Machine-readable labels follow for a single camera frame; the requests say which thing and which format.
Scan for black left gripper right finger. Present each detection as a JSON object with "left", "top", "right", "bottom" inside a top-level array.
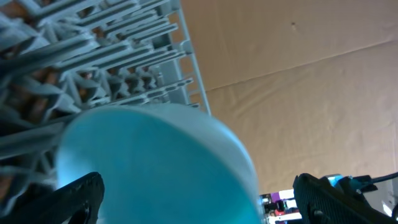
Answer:
[{"left": 293, "top": 173, "right": 397, "bottom": 224}]

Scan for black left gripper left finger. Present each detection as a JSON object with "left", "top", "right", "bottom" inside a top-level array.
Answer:
[{"left": 1, "top": 172, "right": 105, "bottom": 224}]

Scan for light blue rice bowl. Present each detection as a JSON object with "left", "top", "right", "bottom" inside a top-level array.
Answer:
[{"left": 55, "top": 104, "right": 262, "bottom": 224}]

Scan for grey dishwasher rack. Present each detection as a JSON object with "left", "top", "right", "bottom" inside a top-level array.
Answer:
[{"left": 0, "top": 0, "right": 212, "bottom": 218}]

